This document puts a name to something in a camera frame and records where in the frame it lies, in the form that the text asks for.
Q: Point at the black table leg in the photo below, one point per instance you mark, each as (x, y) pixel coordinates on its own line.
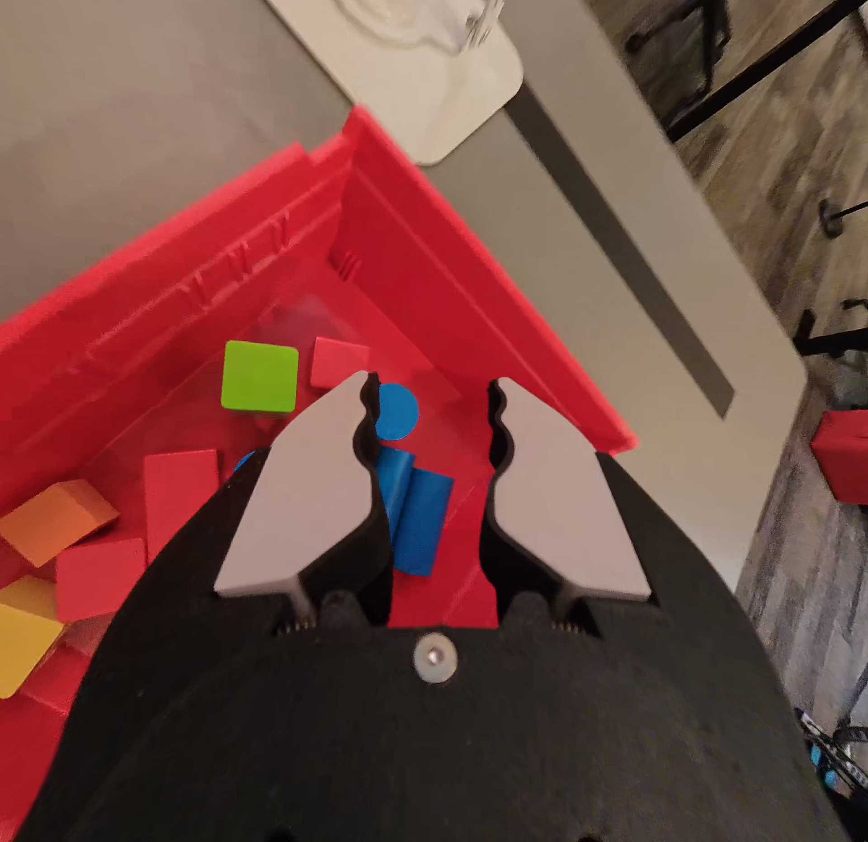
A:
(766, 62)

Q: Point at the blue rounded wooden block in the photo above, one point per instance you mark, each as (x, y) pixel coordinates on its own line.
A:
(424, 516)

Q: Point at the red plastic bin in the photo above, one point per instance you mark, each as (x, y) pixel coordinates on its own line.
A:
(420, 258)

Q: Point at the yellow wooden block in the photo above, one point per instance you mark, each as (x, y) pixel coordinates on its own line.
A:
(24, 642)

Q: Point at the white sign stand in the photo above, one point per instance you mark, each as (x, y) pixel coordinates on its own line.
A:
(420, 89)

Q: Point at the red wooden block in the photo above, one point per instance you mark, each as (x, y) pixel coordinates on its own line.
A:
(181, 496)
(337, 360)

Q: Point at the blue wooden cylinder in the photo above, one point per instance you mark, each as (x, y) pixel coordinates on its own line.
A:
(399, 413)

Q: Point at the red wooden cube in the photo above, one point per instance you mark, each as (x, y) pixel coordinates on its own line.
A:
(102, 577)

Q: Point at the black floor stand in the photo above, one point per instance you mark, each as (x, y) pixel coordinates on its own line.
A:
(827, 337)

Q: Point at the green wooden block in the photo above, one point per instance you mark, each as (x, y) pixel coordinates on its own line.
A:
(260, 377)

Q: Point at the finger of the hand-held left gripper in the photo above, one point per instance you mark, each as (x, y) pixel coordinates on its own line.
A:
(305, 503)
(563, 509)

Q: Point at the orange wooden block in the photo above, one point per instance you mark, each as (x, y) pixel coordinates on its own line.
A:
(58, 520)

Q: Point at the red box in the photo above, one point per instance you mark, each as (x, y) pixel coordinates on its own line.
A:
(844, 455)

